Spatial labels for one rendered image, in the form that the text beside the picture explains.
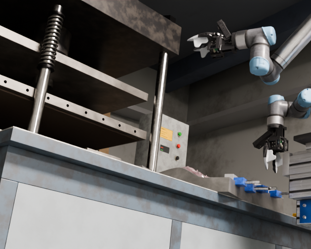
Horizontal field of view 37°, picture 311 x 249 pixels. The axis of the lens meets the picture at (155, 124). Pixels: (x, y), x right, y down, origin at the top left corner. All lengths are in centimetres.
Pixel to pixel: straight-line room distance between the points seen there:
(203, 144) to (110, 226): 451
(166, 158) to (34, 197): 168
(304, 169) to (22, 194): 103
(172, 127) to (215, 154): 274
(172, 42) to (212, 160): 298
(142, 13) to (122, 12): 16
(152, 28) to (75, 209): 165
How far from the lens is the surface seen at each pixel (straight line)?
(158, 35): 284
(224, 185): 174
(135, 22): 274
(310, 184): 179
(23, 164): 131
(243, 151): 536
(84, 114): 247
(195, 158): 595
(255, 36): 192
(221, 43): 198
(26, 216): 131
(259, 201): 208
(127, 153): 563
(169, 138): 294
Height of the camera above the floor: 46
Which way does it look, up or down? 19 degrees up
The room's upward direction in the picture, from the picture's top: 7 degrees clockwise
